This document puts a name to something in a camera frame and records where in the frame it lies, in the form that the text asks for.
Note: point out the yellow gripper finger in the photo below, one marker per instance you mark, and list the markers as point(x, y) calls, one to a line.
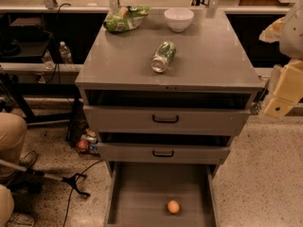
point(288, 90)
point(271, 33)

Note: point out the orange fruit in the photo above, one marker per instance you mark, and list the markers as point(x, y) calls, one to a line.
point(173, 207)

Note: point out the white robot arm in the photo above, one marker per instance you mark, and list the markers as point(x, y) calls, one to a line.
point(291, 38)

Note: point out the grey drawer cabinet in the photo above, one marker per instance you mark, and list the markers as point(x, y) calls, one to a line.
point(210, 70)

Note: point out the grey open bottom drawer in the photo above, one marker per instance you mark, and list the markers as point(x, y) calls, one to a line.
point(140, 193)

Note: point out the grey middle drawer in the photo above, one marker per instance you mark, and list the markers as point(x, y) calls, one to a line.
point(170, 154)

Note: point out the grey top drawer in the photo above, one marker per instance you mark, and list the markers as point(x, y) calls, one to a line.
point(166, 120)

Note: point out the white bowl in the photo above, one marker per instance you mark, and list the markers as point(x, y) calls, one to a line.
point(178, 19)

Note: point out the green soda can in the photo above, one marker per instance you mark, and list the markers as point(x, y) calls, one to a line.
point(162, 57)

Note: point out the green chip bag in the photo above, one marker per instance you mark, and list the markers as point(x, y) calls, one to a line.
point(126, 18)

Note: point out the silver can on floor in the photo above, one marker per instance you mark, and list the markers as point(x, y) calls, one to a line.
point(89, 138)

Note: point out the clear water bottle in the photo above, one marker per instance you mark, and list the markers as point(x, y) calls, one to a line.
point(65, 53)
point(48, 61)

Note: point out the red apple on floor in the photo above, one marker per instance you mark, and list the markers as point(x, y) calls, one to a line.
point(82, 145)

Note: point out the grabber reacher tool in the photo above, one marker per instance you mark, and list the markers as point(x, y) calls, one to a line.
point(70, 181)

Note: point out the black side table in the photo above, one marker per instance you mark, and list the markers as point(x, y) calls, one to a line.
point(24, 41)

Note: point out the grey sneaker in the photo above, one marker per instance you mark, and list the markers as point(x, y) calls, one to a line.
point(29, 159)

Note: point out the person leg beige trousers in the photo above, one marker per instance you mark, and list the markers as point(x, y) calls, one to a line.
point(13, 129)

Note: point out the person knee beige trousers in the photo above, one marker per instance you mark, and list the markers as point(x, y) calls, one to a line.
point(6, 205)

